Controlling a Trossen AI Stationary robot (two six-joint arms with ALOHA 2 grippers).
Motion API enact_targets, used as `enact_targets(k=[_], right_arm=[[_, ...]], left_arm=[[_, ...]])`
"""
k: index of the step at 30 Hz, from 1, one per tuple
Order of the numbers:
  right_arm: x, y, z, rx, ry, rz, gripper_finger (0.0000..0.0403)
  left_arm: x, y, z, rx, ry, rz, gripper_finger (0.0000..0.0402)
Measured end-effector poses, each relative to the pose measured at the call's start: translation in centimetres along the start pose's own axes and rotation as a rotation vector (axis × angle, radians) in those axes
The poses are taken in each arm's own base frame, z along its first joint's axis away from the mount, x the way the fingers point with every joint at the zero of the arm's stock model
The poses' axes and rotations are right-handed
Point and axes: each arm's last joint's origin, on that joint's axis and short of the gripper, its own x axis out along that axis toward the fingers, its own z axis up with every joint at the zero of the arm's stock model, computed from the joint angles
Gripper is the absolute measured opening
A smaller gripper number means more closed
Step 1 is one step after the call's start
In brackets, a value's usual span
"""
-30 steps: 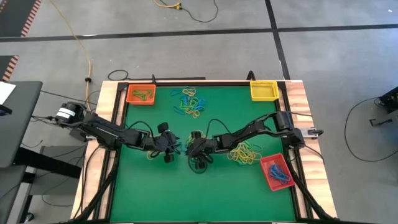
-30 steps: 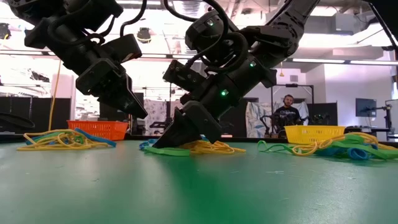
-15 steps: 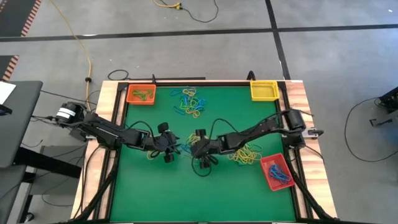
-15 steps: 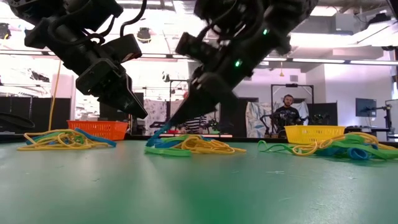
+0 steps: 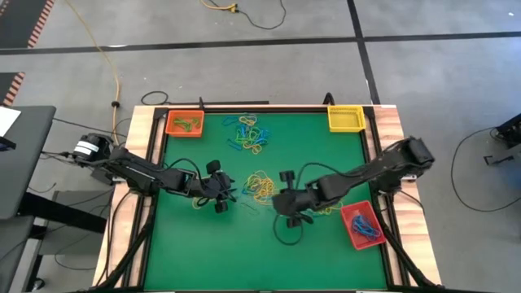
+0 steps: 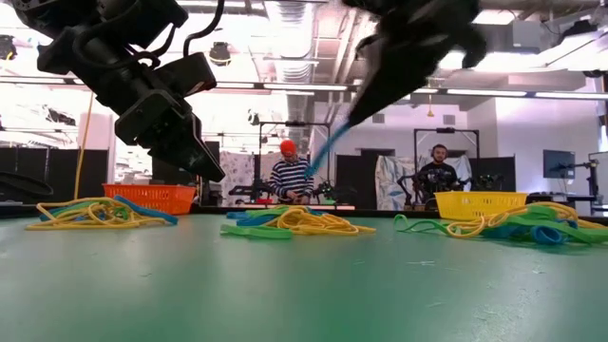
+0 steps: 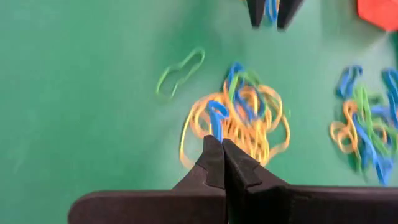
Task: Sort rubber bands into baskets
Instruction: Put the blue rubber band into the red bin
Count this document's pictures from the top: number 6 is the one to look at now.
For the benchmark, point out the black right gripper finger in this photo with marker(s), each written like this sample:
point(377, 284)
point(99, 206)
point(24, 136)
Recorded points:
point(385, 90)

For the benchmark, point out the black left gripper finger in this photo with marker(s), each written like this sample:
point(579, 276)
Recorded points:
point(195, 159)

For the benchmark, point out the blue rubber band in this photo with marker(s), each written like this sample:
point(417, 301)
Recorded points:
point(328, 147)

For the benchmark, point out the black background robot arm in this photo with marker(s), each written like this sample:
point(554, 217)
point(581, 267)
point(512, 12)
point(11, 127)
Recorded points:
point(242, 190)

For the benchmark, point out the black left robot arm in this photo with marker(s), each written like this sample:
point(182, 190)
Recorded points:
point(95, 47)

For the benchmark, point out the tangled green rubber bands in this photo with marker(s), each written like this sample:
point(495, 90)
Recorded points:
point(256, 232)
point(584, 233)
point(71, 210)

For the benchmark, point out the green rubber band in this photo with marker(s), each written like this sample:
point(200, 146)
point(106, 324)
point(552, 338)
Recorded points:
point(395, 224)

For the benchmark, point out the black screen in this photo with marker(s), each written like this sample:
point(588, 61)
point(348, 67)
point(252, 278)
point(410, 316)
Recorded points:
point(159, 173)

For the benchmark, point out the white patterned backdrop sheet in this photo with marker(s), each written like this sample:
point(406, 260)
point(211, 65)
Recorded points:
point(237, 166)
point(394, 183)

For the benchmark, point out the orange plastic basket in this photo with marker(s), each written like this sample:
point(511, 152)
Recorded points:
point(166, 195)

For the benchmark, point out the person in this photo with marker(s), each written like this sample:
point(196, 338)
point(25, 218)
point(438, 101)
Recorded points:
point(290, 178)
point(439, 173)

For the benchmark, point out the long LED light bar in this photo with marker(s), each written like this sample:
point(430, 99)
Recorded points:
point(499, 92)

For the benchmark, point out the black partition panel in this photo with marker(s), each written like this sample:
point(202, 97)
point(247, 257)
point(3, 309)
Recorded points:
point(47, 164)

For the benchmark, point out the yellow plastic basket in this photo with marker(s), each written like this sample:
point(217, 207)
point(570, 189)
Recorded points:
point(475, 202)

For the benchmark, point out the green table mat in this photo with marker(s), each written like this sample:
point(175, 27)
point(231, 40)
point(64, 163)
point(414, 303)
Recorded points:
point(304, 285)

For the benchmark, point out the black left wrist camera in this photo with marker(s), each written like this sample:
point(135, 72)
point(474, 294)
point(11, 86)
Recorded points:
point(187, 73)

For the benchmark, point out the black frame stand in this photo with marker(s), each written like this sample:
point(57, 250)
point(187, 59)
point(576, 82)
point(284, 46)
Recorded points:
point(446, 130)
point(294, 124)

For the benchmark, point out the silver ventilation duct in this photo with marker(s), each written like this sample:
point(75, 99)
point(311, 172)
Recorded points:
point(292, 47)

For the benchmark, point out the grey wall monitor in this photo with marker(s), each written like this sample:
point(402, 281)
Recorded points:
point(559, 165)

